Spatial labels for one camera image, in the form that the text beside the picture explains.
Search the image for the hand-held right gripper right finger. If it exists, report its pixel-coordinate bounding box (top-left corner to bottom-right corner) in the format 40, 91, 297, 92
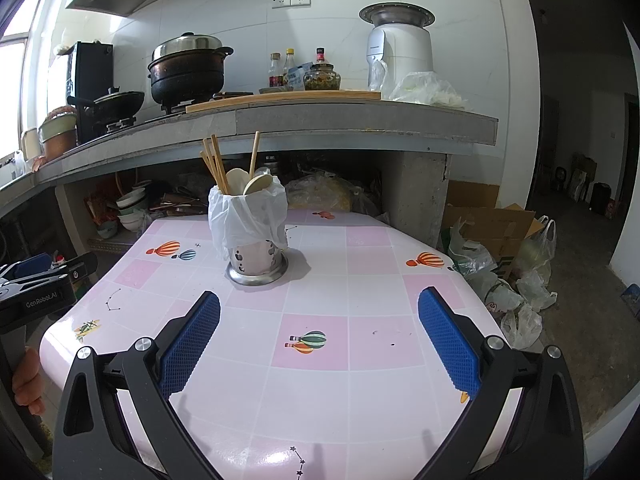
417, 287, 583, 480

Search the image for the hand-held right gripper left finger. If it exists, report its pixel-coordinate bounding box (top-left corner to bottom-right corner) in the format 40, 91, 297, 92
52, 291, 221, 480

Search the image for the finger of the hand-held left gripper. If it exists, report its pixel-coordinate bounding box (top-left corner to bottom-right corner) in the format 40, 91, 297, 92
52, 252, 99, 288
0, 255, 54, 286

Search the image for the stainless steel utensil holder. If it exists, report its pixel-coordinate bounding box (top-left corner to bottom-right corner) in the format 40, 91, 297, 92
226, 240, 290, 287

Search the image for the person's left hand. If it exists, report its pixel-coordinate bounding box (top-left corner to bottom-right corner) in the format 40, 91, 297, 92
12, 347, 43, 416

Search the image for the stack of bowls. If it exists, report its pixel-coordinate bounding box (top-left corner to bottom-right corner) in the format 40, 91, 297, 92
115, 185, 151, 233

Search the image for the pile of plastic bags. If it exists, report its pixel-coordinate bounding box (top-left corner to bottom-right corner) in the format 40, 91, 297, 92
447, 215, 558, 351

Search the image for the cream container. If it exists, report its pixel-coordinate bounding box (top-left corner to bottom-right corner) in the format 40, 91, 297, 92
21, 127, 43, 161

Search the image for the copper pot with cream lid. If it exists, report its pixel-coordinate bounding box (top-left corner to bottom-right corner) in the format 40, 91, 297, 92
39, 106, 80, 161

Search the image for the cardboard box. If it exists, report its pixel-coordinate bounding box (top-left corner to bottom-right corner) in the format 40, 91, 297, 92
442, 182, 538, 281

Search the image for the pink balloon print table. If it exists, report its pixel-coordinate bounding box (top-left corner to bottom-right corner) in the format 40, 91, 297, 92
39, 209, 526, 480

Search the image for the white plastic bag liner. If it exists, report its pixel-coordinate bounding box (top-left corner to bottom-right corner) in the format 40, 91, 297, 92
208, 176, 290, 261

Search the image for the gas stove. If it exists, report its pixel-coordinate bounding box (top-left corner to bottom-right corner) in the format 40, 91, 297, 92
80, 100, 201, 138

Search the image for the cream spoon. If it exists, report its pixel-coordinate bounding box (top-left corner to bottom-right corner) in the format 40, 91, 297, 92
225, 167, 253, 196
242, 172, 275, 196

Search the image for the black frying pan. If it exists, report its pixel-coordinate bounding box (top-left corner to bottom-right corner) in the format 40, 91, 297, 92
67, 89, 146, 123

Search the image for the window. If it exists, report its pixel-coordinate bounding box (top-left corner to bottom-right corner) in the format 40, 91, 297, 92
0, 0, 46, 161

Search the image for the yellow filled plastic bag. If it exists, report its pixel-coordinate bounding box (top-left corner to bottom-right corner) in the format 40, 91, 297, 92
285, 172, 378, 213

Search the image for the black box appliance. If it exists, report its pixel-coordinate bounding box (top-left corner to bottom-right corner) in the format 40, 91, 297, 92
66, 41, 115, 111

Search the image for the black trash bin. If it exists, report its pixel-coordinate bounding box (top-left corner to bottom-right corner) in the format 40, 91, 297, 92
590, 182, 613, 216

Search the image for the black cooking pot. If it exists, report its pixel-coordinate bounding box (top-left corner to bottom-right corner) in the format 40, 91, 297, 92
147, 46, 234, 107

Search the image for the steel pot lid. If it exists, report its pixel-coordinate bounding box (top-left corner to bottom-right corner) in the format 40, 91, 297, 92
151, 32, 226, 63

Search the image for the white plastic bag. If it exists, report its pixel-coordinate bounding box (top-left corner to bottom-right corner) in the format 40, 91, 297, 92
389, 71, 473, 111

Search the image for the wooden cutting board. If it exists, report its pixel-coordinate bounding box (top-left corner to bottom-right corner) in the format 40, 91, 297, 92
186, 89, 382, 114

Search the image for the clear plastic bag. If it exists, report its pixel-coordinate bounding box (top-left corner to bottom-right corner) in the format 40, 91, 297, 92
369, 62, 390, 93

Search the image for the blue packet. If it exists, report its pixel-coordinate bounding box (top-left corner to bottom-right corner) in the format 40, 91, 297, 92
287, 63, 313, 90

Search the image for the white kitchen appliance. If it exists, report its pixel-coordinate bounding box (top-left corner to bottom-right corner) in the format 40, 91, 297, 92
367, 22, 433, 92

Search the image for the stainless steel bowl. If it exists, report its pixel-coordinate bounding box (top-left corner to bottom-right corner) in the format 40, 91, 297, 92
359, 2, 435, 28

